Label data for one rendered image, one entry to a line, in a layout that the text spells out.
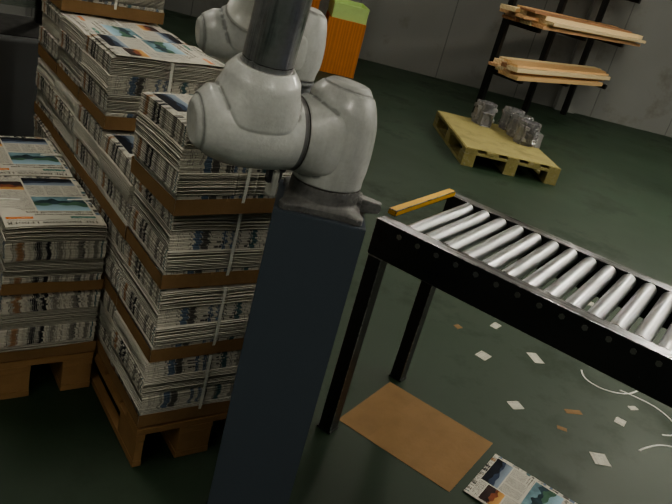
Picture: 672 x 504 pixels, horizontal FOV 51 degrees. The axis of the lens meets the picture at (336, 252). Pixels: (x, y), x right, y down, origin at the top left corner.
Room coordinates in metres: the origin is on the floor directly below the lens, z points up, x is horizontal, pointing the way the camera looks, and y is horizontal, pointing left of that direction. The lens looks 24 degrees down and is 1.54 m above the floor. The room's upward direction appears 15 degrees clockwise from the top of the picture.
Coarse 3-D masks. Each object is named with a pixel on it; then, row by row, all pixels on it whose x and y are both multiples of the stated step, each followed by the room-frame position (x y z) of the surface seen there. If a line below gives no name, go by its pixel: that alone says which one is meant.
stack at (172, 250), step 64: (64, 128) 2.38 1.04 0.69; (128, 192) 1.84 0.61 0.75; (128, 256) 1.81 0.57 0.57; (192, 256) 1.65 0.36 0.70; (256, 256) 1.77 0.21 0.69; (192, 320) 1.68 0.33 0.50; (128, 384) 1.69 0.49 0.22; (192, 384) 1.70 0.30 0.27; (128, 448) 1.64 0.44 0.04; (192, 448) 1.73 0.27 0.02
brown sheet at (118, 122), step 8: (80, 88) 2.27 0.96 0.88; (80, 96) 2.26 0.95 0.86; (88, 104) 2.18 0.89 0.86; (96, 112) 2.11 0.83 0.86; (96, 120) 2.11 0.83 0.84; (104, 120) 2.05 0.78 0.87; (112, 120) 2.06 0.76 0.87; (120, 120) 2.08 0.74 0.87; (128, 120) 2.09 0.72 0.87; (104, 128) 2.05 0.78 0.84; (112, 128) 2.07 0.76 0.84; (120, 128) 2.08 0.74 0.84; (128, 128) 2.10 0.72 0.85
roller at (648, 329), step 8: (664, 296) 2.03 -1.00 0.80; (656, 304) 1.96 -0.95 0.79; (664, 304) 1.95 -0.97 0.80; (656, 312) 1.87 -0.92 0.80; (664, 312) 1.90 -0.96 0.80; (648, 320) 1.80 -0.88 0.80; (656, 320) 1.82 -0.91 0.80; (664, 320) 1.87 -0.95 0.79; (640, 328) 1.74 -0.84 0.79; (648, 328) 1.75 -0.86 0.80; (656, 328) 1.78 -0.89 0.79; (640, 336) 1.68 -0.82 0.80; (648, 336) 1.70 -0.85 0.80
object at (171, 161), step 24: (144, 96) 1.76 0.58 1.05; (168, 96) 1.79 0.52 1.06; (144, 120) 1.74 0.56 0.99; (168, 120) 1.65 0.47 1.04; (144, 144) 1.72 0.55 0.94; (168, 144) 1.62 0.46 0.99; (192, 144) 1.58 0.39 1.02; (144, 168) 1.72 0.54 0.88; (168, 168) 1.61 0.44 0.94; (192, 168) 1.59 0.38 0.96; (216, 168) 1.63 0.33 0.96; (168, 192) 1.61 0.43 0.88; (192, 192) 1.59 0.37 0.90; (216, 192) 1.63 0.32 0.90
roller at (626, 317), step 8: (640, 288) 2.05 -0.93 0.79; (648, 288) 2.05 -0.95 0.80; (656, 288) 2.09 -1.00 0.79; (632, 296) 1.98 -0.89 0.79; (640, 296) 1.96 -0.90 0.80; (648, 296) 2.00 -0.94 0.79; (632, 304) 1.88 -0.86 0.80; (640, 304) 1.91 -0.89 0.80; (624, 312) 1.81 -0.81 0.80; (632, 312) 1.83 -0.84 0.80; (640, 312) 1.88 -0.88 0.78; (616, 320) 1.75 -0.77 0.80; (624, 320) 1.76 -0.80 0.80; (632, 320) 1.79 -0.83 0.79; (624, 328) 1.72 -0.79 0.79
